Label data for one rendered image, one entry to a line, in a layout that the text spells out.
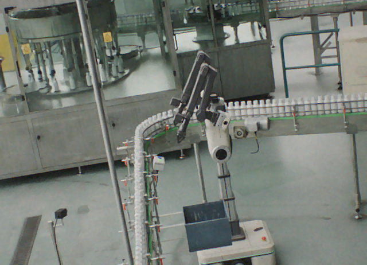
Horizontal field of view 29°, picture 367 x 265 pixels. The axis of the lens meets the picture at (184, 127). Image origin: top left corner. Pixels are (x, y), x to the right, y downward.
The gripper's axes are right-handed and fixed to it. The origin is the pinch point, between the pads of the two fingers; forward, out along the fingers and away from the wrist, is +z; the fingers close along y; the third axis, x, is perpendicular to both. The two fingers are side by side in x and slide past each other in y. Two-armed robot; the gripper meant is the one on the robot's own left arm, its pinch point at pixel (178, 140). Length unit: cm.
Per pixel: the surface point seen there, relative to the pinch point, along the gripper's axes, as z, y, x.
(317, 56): 7, -568, 281
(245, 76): 51, -474, 158
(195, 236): 32, 86, 18
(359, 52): -66, -288, 228
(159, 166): 25.9, -1.6, -6.5
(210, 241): 32, 87, 29
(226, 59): 37, -476, 123
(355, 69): -46, -288, 231
